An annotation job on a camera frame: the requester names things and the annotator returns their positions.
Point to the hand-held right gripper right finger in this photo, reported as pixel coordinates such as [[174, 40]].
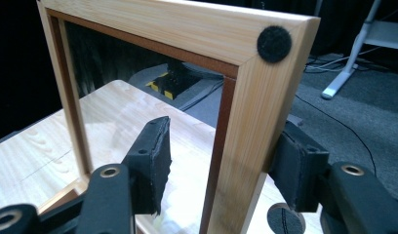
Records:
[[294, 169]]

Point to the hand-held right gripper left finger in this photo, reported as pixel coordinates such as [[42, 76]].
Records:
[[151, 162]]

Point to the wooden tea box glass lid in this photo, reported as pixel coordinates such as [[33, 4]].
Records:
[[252, 130]]

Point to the yellow black striped stand base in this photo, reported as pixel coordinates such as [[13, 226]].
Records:
[[169, 87]]

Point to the white desk frame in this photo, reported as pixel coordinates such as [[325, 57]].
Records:
[[350, 58]]

